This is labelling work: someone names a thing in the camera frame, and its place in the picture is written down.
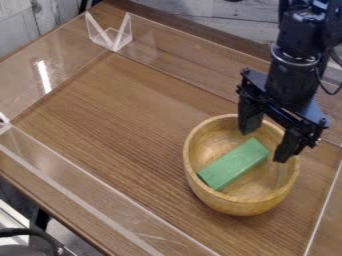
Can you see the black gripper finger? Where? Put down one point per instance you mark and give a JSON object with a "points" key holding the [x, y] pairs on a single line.
{"points": [[249, 115], [291, 145]]}

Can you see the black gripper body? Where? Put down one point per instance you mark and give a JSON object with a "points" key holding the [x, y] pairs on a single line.
{"points": [[286, 90]]}

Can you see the brown wooden bowl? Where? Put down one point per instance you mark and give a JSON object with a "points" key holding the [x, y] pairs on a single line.
{"points": [[261, 188]]}

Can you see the green rectangular block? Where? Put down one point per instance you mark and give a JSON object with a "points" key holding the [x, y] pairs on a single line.
{"points": [[224, 170]]}

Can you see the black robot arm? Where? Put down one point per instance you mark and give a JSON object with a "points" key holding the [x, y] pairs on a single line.
{"points": [[310, 30]]}

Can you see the black metal table leg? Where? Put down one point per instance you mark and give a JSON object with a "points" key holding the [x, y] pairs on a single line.
{"points": [[41, 219]]}

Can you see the clear acrylic corner bracket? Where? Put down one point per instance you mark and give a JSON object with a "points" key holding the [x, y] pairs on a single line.
{"points": [[109, 38]]}

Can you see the clear acrylic barrier wall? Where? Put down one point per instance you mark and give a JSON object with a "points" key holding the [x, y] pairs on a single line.
{"points": [[96, 122]]}

